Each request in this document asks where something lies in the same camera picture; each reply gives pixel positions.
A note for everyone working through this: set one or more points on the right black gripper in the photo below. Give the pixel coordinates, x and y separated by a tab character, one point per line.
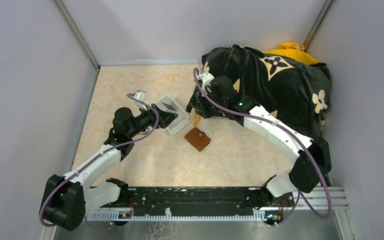
201	107

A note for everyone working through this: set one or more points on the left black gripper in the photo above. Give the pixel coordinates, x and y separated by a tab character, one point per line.
165	118

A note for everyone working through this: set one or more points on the white translucent plastic card box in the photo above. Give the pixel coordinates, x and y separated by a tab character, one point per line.
168	103

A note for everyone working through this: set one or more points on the thin credit card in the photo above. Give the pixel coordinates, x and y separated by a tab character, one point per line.
194	118

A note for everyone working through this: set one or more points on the brown leather card holder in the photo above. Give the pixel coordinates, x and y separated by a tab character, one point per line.
198	139

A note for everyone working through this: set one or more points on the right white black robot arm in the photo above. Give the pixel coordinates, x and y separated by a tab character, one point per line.
310	156

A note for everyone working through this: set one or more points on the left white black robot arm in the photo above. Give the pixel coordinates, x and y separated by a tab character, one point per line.
69	198

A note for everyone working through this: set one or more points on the black floral plush blanket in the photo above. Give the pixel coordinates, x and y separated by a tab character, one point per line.
296	93

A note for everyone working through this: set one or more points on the yellow cloth bundle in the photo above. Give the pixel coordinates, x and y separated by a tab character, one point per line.
295	51

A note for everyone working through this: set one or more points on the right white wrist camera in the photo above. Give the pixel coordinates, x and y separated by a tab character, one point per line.
205	79

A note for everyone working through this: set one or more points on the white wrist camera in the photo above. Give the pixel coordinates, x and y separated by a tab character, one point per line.
139	99
205	79

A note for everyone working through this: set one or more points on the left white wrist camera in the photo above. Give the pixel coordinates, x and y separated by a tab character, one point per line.
139	99

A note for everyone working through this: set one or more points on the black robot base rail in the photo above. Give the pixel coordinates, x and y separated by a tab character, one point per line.
217	201

